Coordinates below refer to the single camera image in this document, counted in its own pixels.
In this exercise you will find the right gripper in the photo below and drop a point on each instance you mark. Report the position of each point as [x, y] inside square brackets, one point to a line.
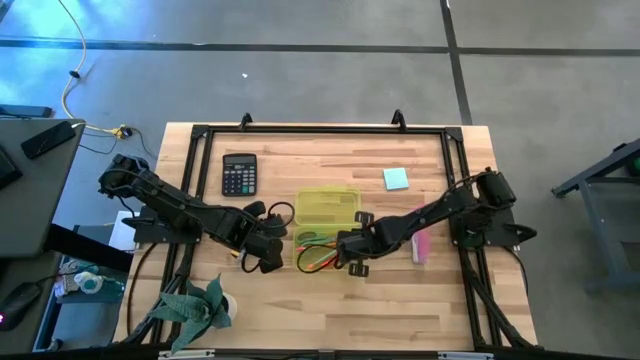
[372, 240]

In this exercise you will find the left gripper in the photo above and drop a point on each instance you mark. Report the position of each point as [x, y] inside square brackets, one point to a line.
[262, 245]

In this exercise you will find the green yellow crayon box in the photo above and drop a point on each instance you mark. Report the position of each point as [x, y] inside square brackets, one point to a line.
[234, 254]

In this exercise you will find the yellow-green translucent pencil case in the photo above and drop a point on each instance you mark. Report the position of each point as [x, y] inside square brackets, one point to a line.
[327, 205]

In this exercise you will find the blue sticky note pad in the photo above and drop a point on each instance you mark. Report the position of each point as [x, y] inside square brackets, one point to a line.
[395, 179]

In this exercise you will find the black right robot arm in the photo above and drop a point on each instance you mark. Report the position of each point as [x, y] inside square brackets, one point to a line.
[440, 210]

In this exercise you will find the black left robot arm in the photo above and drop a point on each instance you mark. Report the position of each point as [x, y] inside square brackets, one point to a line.
[165, 200]

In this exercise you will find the black desk calculator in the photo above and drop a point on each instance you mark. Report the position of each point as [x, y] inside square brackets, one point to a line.
[239, 175]

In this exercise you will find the pink eraser block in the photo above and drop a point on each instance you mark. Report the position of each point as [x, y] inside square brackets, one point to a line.
[421, 252]

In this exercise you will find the potted green plant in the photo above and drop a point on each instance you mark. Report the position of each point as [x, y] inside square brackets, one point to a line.
[192, 310]

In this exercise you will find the white paper sheet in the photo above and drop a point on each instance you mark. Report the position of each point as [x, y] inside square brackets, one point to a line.
[120, 235]

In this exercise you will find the bag with teal roll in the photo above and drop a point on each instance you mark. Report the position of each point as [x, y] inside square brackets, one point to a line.
[90, 282]

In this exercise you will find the yellow plug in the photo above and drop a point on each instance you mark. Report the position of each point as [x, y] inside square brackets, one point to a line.
[119, 132]

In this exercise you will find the grey desk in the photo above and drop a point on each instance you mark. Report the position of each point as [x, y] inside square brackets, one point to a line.
[40, 200]

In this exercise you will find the black phone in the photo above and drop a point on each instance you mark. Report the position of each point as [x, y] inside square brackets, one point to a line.
[47, 140]

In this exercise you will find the black computer mouse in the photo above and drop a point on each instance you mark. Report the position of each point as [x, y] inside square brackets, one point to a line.
[17, 305]

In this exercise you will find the grey metal cart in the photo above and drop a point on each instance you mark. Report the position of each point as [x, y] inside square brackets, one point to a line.
[598, 220]

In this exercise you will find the black keyboard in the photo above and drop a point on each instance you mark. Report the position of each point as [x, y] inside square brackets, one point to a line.
[7, 170]

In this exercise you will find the flat black device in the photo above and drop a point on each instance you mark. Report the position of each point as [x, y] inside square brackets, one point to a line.
[25, 111]

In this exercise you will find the black table frame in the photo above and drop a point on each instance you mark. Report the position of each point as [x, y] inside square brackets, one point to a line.
[325, 129]

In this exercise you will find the silver bracket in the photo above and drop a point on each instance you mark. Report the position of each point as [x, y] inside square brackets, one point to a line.
[185, 354]
[465, 356]

